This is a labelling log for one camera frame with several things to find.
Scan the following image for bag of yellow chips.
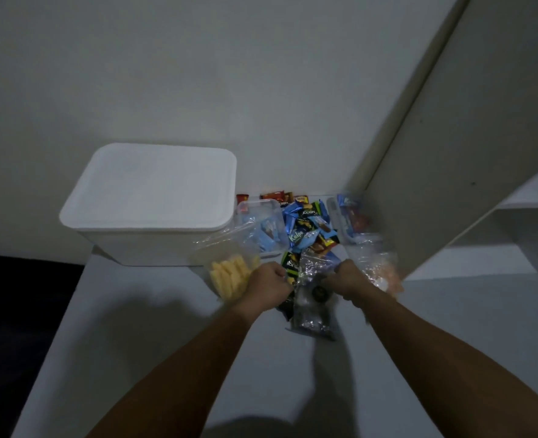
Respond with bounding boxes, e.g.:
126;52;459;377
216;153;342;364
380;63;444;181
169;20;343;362
191;221;263;302

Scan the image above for bag of dark cookies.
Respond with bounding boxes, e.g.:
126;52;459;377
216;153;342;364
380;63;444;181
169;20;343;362
287;248;343;341

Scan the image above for pile of candies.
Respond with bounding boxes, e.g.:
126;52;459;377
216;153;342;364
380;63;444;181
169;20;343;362
236;191;343;265

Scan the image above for white wooden shelf unit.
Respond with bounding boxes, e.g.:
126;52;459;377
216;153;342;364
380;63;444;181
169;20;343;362
344;0;538;281

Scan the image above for person's left hand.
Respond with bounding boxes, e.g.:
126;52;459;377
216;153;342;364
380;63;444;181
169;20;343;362
234;262;295;318

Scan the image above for clear bag of orange snacks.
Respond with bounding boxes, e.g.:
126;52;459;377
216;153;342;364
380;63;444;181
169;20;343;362
346;241;405;299

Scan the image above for person's left forearm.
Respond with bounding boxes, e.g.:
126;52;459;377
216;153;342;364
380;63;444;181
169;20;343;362
86;303;263;438

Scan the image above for green black snack packets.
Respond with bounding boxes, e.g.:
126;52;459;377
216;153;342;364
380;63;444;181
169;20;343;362
276;250;302;322

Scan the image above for person's right forearm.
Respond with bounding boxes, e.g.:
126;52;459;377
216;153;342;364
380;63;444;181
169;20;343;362
350;287;538;438

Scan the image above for white plastic storage bin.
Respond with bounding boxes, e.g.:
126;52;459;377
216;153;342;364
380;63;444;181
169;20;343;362
59;142;238;268

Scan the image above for clear plastic container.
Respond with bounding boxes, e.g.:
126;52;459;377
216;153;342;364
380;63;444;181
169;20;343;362
326;193;384;246
234;199;290;260

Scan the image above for person's right hand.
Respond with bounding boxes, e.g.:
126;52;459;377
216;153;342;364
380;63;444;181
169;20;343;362
319;259;379;308

